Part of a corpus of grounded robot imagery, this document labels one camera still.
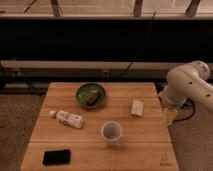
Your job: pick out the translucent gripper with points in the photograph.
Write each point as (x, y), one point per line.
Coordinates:
(170, 115)

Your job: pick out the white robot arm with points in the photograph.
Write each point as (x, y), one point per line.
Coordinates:
(186, 81)

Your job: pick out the brown food piece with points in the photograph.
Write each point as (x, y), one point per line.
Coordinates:
(93, 98)

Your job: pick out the green bowl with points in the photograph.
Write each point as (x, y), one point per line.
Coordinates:
(83, 93)

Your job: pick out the white plastic bottle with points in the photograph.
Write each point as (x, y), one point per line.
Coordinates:
(66, 118)

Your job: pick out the black smartphone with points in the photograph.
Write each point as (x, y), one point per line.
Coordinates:
(56, 157)

